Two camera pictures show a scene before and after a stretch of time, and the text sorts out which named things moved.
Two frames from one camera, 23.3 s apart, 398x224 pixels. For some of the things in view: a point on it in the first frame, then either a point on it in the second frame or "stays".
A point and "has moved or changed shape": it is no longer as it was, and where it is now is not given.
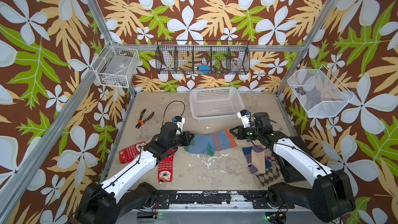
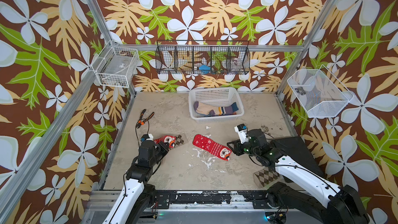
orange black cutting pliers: (140, 122) stays
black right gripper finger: (240, 134) to (237, 148)
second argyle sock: (271, 173) stays
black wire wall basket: (202, 57) stays
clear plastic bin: (320, 93) stays
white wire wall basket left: (116, 66) stays
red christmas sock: (127, 155) has moved or changed shape
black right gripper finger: (238, 130) to (233, 144)
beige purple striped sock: (258, 158) to (203, 108)
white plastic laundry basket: (215, 103) stays
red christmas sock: (165, 168) to (221, 151)
